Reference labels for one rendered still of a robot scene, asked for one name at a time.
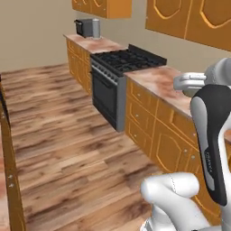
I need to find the wide orange drawer front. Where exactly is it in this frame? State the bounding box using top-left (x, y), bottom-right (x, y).
top-left (155, 99), bottom-right (199, 146)

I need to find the orange wall cupboards large run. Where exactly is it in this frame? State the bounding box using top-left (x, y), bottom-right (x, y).
top-left (145, 0), bottom-right (231, 52)

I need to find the black and grey stove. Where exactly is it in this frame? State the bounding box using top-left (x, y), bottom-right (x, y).
top-left (89, 43), bottom-right (168, 133)

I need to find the grey toaster oven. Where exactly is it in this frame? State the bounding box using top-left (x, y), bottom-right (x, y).
top-left (73, 18), bottom-right (101, 40)

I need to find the orange island cupboard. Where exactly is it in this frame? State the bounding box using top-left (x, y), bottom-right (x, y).
top-left (0, 75), bottom-right (27, 231)

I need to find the orange wall cupboards small run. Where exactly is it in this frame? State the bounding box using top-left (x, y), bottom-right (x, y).
top-left (71, 0), bottom-right (133, 20)

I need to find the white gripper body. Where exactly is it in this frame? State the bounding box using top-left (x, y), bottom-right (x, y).
top-left (172, 71), bottom-right (208, 91)

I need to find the orange base cupboards short run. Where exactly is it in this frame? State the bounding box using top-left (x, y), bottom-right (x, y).
top-left (65, 38), bottom-right (93, 96)

